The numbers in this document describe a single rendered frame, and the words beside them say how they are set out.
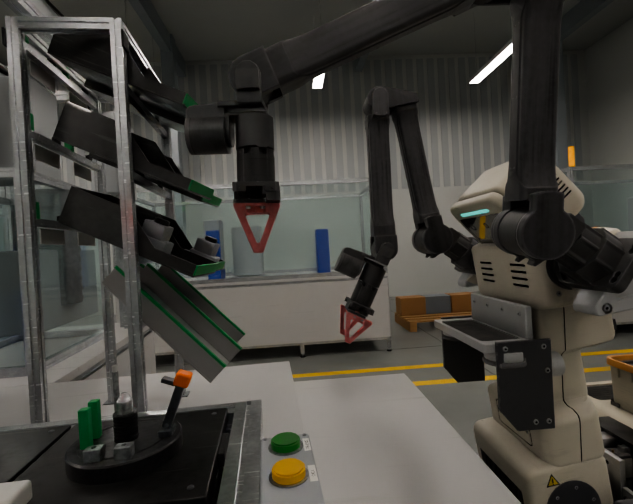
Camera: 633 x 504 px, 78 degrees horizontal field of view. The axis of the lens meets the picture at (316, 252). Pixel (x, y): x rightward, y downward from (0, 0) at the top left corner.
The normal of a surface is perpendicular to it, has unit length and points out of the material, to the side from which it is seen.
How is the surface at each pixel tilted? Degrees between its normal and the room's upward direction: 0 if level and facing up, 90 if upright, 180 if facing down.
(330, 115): 90
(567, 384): 90
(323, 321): 90
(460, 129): 90
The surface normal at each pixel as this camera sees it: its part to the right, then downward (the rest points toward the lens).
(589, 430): 0.06, 0.00
